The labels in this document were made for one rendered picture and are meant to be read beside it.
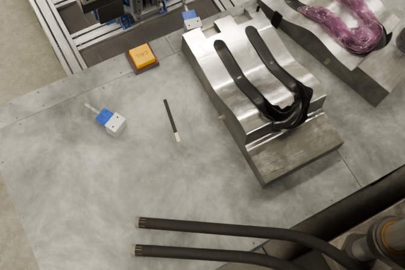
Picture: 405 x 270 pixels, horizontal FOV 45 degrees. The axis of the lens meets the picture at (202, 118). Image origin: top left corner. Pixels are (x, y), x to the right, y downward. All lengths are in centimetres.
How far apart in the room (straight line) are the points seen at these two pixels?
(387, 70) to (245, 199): 56
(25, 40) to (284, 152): 160
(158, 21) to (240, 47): 90
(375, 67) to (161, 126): 65
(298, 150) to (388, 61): 38
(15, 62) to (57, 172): 120
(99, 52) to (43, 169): 93
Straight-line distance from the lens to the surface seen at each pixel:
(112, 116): 141
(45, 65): 251
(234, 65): 145
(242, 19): 156
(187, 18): 157
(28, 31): 263
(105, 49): 226
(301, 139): 141
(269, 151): 138
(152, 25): 231
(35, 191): 143
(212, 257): 129
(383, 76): 152
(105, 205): 139
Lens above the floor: 214
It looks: 67 degrees down
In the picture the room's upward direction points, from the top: 9 degrees clockwise
